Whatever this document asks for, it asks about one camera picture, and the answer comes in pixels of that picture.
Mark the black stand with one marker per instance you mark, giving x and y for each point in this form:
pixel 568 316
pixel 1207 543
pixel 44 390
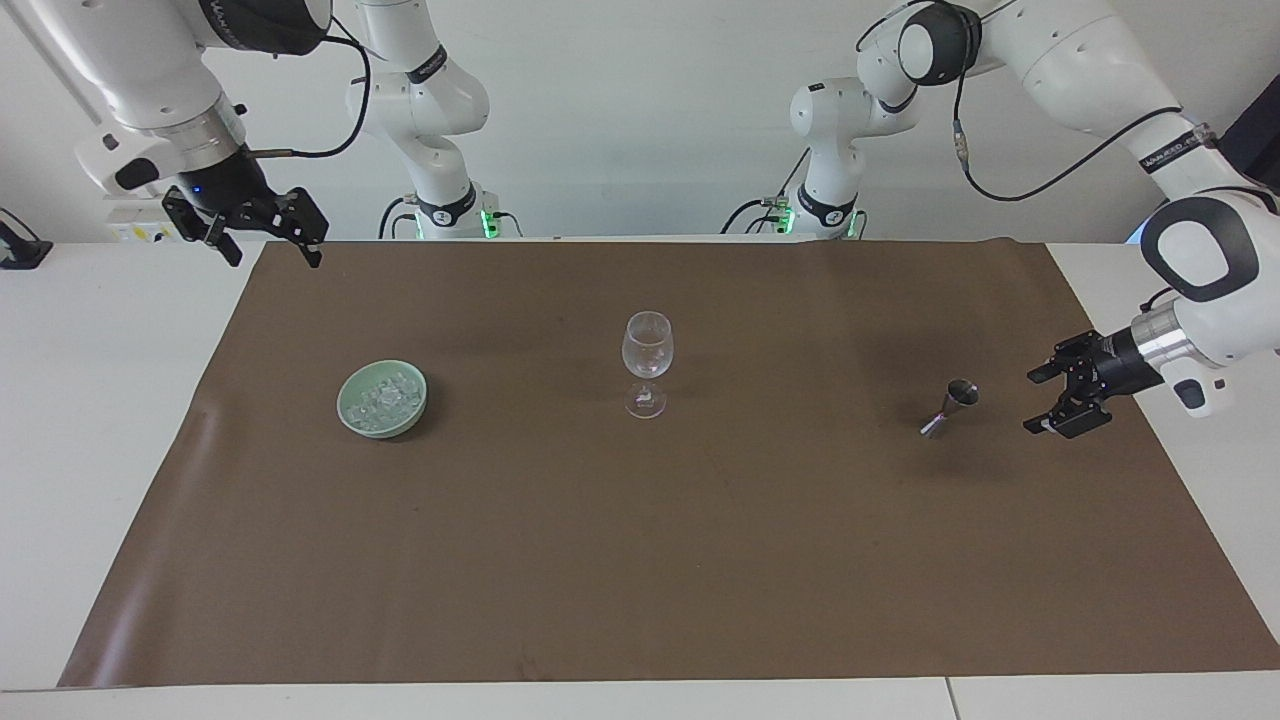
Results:
pixel 20 250

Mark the clear ice cubes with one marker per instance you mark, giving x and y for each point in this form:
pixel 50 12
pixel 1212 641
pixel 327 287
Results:
pixel 383 395

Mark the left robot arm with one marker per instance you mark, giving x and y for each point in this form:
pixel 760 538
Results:
pixel 1080 60

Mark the clear wine glass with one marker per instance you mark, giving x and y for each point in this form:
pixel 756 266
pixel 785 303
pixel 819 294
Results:
pixel 647 345

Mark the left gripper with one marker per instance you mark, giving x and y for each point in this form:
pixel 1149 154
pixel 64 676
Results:
pixel 1120 365

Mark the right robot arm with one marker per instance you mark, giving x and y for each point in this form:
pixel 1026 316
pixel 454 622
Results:
pixel 150 70

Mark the white box with yellow labels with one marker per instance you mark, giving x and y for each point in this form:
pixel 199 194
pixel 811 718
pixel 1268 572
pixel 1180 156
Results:
pixel 135 228

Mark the metal jigger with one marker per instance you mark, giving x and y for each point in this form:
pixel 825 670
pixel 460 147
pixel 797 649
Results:
pixel 950 408

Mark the green ceramic bowl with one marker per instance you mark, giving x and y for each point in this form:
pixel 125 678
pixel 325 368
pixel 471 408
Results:
pixel 385 425

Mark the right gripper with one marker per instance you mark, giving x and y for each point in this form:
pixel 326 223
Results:
pixel 225 180

